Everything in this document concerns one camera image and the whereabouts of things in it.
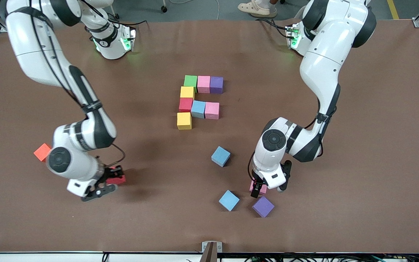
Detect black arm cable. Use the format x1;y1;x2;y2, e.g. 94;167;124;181
111;143;126;168
247;98;338;182

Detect grey metal camera bracket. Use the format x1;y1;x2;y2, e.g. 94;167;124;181
201;241;223;262

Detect pink foam block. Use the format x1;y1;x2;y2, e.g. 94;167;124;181
205;102;220;120
250;181;268;195
197;76;211;94

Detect red foam block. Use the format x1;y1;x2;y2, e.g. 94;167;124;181
106;167;127;185
179;98;194;113

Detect brown table cover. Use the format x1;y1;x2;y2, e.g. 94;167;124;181
0;19;419;254

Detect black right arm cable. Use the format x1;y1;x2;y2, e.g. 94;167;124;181
111;143;126;168

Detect purple foam block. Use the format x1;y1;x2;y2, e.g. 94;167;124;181
252;196;275;218
210;76;224;95

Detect orange foam block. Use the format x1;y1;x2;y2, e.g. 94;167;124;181
33;143;52;163

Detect black base power cable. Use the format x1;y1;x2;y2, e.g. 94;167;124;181
113;16;147;27
256;17;291;39

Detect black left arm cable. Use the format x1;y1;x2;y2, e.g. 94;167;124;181
247;98;338;182

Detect white floor cable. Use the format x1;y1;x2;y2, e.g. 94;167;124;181
169;0;220;20

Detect green foam block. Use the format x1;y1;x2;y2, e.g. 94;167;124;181
184;75;198;93

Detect light blue foam block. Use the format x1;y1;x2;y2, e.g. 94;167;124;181
191;100;207;119
219;190;240;212
211;146;231;167

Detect foot in beige sandal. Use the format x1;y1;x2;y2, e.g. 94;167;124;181
238;0;278;18

